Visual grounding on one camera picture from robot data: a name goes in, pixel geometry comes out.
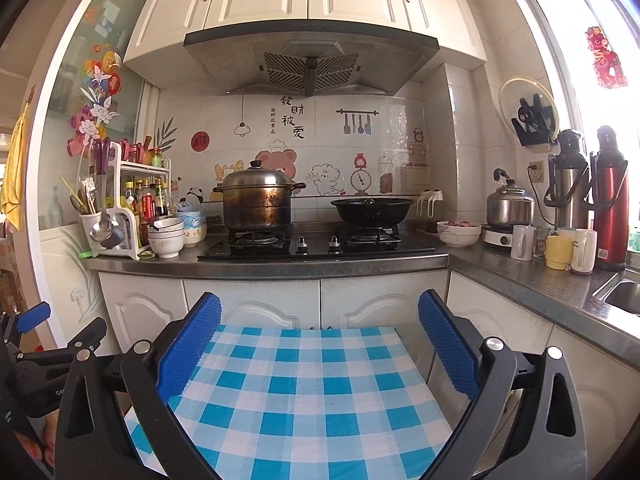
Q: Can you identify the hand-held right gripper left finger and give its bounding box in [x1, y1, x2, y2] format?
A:
[54, 291, 223, 480]

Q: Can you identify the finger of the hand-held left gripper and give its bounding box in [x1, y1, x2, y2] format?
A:
[0, 301, 52, 356]
[17, 317, 108, 366]

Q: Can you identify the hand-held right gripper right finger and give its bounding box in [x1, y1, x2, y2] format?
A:
[417, 289, 588, 480]

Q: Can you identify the person's left hand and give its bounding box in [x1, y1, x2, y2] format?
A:
[25, 407, 58, 468]

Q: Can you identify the white lower cabinet door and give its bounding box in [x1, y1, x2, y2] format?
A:
[182, 277, 323, 331]
[445, 270, 553, 411]
[320, 270, 453, 411]
[550, 325, 640, 461]
[99, 272, 193, 356]

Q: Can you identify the steel ladle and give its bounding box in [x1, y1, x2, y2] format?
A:
[90, 200, 126, 250]

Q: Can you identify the stack of white bowls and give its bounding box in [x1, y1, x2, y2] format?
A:
[146, 217, 186, 259]

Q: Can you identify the white bowl with red food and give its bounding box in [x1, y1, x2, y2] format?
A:
[436, 220, 483, 249]

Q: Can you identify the white utensil holder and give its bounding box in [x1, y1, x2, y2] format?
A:
[80, 210, 123, 251]

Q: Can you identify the white spice rack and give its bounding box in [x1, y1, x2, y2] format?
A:
[80, 141, 173, 261]

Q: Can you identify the blue cartoon bowl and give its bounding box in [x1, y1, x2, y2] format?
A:
[172, 210, 208, 249]

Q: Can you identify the white induction cooker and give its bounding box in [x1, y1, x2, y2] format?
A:
[481, 224, 521, 248]

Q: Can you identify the blue checkered tablecloth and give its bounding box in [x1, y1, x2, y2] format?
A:
[122, 324, 473, 480]

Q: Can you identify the row of sauce bottles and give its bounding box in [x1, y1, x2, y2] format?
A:
[120, 135, 173, 241]

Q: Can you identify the white condiment holder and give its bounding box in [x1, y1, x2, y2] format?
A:
[416, 189, 443, 233]

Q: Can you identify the yellow cup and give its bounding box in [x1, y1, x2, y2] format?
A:
[545, 235, 573, 271]

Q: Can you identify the yellow hanging cloth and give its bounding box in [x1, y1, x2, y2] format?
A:
[0, 105, 31, 233]

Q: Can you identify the steel kettle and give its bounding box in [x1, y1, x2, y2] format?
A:
[485, 169, 537, 231]

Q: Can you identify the steel steamer pot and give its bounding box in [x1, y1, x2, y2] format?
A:
[213, 159, 307, 233]

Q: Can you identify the black wok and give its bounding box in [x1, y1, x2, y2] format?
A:
[330, 196, 415, 226]

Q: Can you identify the black gas stove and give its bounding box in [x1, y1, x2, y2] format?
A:
[197, 222, 451, 262]

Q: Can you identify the tall white mug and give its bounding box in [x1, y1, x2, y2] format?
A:
[570, 229, 598, 277]

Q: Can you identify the steel sink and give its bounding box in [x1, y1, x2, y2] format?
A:
[592, 267, 640, 316]

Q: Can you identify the silver thermos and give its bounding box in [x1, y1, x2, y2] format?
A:
[544, 129, 592, 231]

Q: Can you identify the red thermos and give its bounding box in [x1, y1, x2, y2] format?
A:
[589, 125, 631, 272]

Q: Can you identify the flower sticker cluster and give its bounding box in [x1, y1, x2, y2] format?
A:
[67, 50, 123, 156]

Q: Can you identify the glass pot lid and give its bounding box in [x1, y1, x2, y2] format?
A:
[498, 76, 560, 143]

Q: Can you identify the grey range hood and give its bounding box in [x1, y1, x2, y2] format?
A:
[182, 25, 441, 98]

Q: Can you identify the red window decoration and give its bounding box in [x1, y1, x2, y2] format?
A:
[585, 25, 628, 90]

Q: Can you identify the kitchen window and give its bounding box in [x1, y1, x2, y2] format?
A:
[515, 0, 640, 261]

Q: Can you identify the bear wall sticker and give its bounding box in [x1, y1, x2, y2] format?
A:
[255, 140, 301, 181]

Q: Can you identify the utensil wall sticker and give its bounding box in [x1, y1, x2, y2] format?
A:
[336, 107, 378, 136]

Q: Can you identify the glass partition wall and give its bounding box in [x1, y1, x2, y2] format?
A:
[30, 0, 156, 321]

